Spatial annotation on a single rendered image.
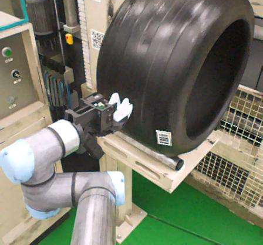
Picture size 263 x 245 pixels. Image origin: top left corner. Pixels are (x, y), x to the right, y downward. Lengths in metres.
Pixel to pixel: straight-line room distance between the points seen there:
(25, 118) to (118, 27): 0.67
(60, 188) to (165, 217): 1.41
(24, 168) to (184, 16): 0.50
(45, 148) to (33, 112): 0.75
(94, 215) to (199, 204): 1.59
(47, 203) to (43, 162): 0.10
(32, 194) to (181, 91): 0.42
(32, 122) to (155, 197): 1.06
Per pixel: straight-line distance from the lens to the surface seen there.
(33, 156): 0.58
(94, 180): 0.62
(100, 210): 0.54
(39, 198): 0.65
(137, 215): 1.97
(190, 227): 1.97
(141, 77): 0.75
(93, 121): 0.68
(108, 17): 1.04
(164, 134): 0.80
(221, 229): 2.01
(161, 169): 1.08
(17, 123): 1.31
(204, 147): 1.27
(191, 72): 0.75
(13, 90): 1.29
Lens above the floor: 1.67
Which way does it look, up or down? 39 degrees down
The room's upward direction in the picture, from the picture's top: straight up
